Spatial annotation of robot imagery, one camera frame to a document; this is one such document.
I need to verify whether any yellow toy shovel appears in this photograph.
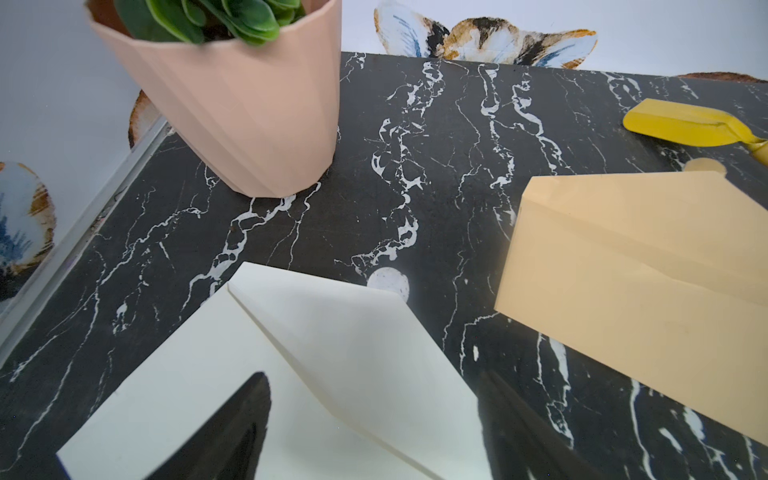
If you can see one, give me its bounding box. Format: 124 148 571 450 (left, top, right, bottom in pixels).
622 99 767 166

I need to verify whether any white envelope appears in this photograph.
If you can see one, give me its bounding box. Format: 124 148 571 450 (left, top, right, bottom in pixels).
57 263 491 479

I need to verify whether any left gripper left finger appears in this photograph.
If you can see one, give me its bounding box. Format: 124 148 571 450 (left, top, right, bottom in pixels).
149 372 271 479

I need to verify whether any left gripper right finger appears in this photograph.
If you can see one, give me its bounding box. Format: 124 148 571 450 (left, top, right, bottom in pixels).
476 371 602 479

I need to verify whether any brown kraft envelope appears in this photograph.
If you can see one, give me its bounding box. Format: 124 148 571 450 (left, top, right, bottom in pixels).
495 158 767 442

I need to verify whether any green plant in terracotta pot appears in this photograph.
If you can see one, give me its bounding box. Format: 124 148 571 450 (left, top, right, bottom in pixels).
86 1 342 198

